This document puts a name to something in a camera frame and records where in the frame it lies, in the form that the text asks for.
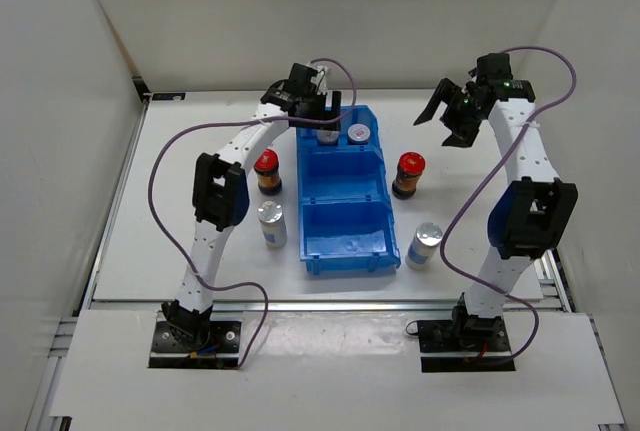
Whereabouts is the left red-lid sauce jar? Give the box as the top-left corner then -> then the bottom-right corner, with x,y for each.
253,149 -> 282,195

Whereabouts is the blue three-compartment plastic bin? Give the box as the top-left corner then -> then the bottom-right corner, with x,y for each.
296,105 -> 401,276

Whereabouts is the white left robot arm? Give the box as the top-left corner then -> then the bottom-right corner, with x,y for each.
147,78 -> 342,351

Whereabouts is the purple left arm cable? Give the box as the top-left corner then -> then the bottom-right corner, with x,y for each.
148,57 -> 357,370

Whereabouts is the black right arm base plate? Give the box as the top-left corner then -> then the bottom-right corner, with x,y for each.
405,319 -> 516,373

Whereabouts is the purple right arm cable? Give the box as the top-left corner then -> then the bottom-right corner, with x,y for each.
439,45 -> 578,362

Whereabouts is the silver-lid spice bottle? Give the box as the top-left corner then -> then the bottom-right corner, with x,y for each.
405,222 -> 443,271
257,201 -> 288,249

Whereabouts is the right red-lid sauce jar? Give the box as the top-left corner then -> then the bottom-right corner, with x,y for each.
392,151 -> 426,199

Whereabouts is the aluminium front table rail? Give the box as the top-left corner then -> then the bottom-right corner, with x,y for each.
79,298 -> 571,315

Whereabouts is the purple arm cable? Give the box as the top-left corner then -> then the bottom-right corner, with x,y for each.
439,45 -> 578,362
148,57 -> 357,370

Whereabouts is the grey-lid dark jar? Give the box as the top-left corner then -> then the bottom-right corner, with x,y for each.
316,129 -> 340,146
347,123 -> 371,145

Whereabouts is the red-lid sauce jar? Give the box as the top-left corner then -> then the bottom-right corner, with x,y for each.
253,149 -> 282,195
392,151 -> 426,199

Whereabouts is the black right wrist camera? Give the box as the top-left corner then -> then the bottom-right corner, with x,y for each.
468,52 -> 513,86

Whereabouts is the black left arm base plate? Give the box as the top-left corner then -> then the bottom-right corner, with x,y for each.
148,313 -> 243,370

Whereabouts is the right silver-lid spice bottle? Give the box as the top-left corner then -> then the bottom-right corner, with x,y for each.
405,222 -> 443,271

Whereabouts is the left silver-lid spice bottle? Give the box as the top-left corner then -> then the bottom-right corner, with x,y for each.
257,201 -> 288,249

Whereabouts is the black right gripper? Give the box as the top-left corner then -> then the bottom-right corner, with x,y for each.
414,79 -> 485,149

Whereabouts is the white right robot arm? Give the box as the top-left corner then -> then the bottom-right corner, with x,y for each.
415,78 -> 578,351

